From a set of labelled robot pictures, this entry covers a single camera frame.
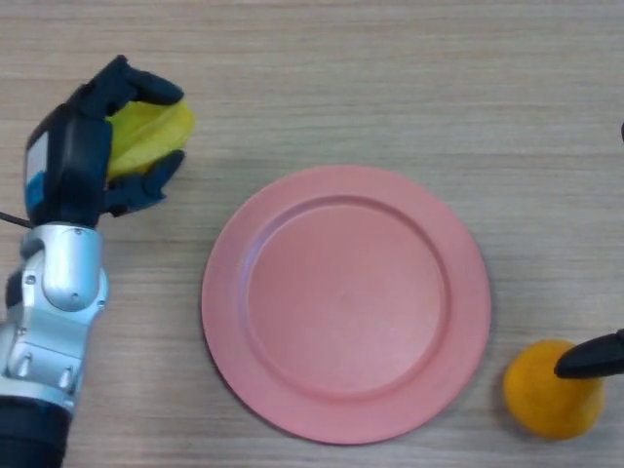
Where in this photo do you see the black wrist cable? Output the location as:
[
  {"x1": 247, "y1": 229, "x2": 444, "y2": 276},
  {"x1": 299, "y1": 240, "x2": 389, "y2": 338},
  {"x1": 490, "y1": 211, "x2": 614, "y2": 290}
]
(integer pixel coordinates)
[{"x1": 0, "y1": 210, "x2": 36, "y2": 229}]

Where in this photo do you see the yellow green starfruit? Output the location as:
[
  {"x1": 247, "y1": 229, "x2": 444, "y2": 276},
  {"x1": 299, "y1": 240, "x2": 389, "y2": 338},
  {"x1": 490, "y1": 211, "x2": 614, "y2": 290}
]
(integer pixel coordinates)
[{"x1": 104, "y1": 98, "x2": 198, "y2": 184}]

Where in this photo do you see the orange round fruit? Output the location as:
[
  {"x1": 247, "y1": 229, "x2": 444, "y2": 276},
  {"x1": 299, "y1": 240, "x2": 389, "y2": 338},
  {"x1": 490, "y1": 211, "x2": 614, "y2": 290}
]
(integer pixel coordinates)
[{"x1": 503, "y1": 339, "x2": 606, "y2": 442}]

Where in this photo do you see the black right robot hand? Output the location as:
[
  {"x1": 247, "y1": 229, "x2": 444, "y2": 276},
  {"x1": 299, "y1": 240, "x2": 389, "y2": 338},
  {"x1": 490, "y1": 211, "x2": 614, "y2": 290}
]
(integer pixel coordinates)
[{"x1": 554, "y1": 121, "x2": 624, "y2": 380}]

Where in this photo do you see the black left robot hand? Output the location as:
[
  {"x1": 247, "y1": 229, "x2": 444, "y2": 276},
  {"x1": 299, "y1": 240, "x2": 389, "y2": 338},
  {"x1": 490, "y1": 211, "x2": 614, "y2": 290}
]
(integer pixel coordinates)
[{"x1": 23, "y1": 54, "x2": 187, "y2": 230}]

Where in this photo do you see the pink round plate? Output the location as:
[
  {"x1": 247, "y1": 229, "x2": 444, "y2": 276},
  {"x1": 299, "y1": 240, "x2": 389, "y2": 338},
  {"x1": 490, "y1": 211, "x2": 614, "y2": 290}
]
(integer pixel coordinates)
[{"x1": 201, "y1": 163, "x2": 492, "y2": 445}]

